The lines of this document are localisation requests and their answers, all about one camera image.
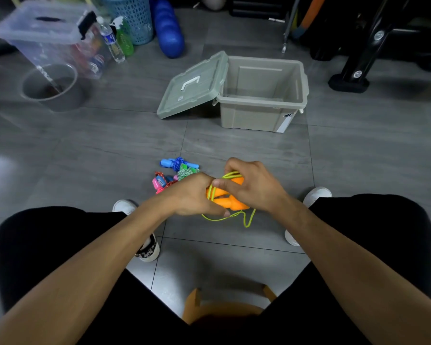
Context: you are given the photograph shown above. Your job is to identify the light blue mesh basket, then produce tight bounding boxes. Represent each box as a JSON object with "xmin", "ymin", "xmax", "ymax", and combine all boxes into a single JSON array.
[{"xmin": 97, "ymin": 0, "xmax": 154, "ymax": 46}]

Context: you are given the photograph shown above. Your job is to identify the grey metal bowl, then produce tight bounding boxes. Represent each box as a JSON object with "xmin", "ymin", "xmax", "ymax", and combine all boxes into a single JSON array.
[{"xmin": 18, "ymin": 63, "xmax": 89, "ymax": 113}]

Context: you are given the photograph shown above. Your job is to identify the hot pink skipping rope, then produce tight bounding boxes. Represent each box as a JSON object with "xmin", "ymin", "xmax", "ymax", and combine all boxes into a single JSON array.
[{"xmin": 151, "ymin": 172, "xmax": 177, "ymax": 195}]

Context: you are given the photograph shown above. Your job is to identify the person's left forearm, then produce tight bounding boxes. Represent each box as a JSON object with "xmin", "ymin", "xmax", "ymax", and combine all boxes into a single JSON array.
[{"xmin": 0, "ymin": 197, "xmax": 177, "ymax": 345}]

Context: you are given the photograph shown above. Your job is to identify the orange-handled yellow jump rope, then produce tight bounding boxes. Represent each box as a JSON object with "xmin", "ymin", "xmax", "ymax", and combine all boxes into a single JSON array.
[{"xmin": 201, "ymin": 171, "xmax": 256, "ymax": 229}]

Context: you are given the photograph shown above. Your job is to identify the blue-handled jump rope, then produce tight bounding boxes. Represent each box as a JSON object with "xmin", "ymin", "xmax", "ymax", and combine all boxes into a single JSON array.
[{"xmin": 160, "ymin": 157, "xmax": 200, "ymax": 172}]

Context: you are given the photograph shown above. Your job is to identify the white right shoe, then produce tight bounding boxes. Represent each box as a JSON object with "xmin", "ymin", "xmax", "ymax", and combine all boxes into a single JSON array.
[{"xmin": 284, "ymin": 186, "xmax": 333, "ymax": 247}]

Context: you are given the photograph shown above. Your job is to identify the person's right leg black trousers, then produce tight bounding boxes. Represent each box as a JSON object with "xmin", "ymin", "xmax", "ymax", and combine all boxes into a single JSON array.
[{"xmin": 262, "ymin": 194, "xmax": 431, "ymax": 345}]

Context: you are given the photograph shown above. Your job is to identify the wooden stool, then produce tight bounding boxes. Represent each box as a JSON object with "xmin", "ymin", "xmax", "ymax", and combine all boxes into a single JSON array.
[{"xmin": 182, "ymin": 285, "xmax": 278, "ymax": 325}]

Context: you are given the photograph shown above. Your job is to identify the green-handled braided jump rope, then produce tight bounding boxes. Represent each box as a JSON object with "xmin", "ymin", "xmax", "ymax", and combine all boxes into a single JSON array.
[{"xmin": 177, "ymin": 164, "xmax": 201, "ymax": 182}]

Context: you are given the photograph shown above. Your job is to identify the orange and green foam stick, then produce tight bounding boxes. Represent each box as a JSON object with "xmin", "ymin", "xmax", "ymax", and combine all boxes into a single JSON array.
[{"xmin": 291, "ymin": 0, "xmax": 328, "ymax": 40}]

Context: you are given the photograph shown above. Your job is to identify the person's left leg black trousers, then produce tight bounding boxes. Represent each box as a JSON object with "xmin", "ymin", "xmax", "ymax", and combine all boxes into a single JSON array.
[{"xmin": 0, "ymin": 206, "xmax": 191, "ymax": 345}]

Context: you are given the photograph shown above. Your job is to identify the clear plastic lidded bin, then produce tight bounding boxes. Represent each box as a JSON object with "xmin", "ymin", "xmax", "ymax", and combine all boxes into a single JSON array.
[{"xmin": 0, "ymin": 0, "xmax": 110, "ymax": 80}]

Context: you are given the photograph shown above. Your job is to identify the person's left hand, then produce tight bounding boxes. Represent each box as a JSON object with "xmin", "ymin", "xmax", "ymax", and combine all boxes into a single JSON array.
[{"xmin": 161, "ymin": 172, "xmax": 231, "ymax": 219}]

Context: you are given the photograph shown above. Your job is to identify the person's leg black trousers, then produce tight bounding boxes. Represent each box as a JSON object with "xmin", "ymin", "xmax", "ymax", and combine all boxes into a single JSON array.
[
  {"xmin": 262, "ymin": 194, "xmax": 431, "ymax": 345},
  {"xmin": 0, "ymin": 206, "xmax": 191, "ymax": 345}
]

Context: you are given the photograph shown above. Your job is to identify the person's right forearm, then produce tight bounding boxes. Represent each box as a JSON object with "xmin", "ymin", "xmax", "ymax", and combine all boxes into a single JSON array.
[{"xmin": 274, "ymin": 197, "xmax": 431, "ymax": 345}]

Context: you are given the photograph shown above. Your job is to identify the grey-green box lid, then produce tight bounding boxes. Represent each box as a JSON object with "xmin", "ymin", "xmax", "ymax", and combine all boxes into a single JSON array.
[{"xmin": 156, "ymin": 50, "xmax": 230, "ymax": 120}]

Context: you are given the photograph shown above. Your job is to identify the white shoe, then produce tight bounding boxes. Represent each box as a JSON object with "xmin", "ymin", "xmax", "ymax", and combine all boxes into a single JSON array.
[
  {"xmin": 112, "ymin": 199, "xmax": 161, "ymax": 263},
  {"xmin": 284, "ymin": 186, "xmax": 333, "ymax": 247}
]

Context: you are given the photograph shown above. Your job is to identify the person's right hand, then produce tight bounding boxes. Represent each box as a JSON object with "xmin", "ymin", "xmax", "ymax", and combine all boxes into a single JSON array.
[{"xmin": 212, "ymin": 157, "xmax": 292, "ymax": 217}]

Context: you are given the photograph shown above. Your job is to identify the grey plastic storage box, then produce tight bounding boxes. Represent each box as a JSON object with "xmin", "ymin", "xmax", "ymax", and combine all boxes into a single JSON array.
[{"xmin": 213, "ymin": 56, "xmax": 309, "ymax": 134}]

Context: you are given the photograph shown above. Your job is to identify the white left shoe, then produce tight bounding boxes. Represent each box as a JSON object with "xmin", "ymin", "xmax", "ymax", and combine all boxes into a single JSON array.
[{"xmin": 112, "ymin": 199, "xmax": 161, "ymax": 263}]

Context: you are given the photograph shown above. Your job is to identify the black dumbbell rack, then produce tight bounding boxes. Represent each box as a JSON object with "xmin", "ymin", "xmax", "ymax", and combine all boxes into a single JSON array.
[{"xmin": 307, "ymin": 0, "xmax": 431, "ymax": 94}]

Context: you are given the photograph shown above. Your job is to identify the clear water bottle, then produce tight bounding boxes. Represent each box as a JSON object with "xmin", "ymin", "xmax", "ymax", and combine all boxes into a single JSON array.
[{"xmin": 95, "ymin": 16, "xmax": 126, "ymax": 64}]

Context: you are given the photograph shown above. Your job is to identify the green spray bottle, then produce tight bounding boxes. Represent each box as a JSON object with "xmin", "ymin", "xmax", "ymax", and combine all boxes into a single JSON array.
[{"xmin": 110, "ymin": 16, "xmax": 135, "ymax": 57}]

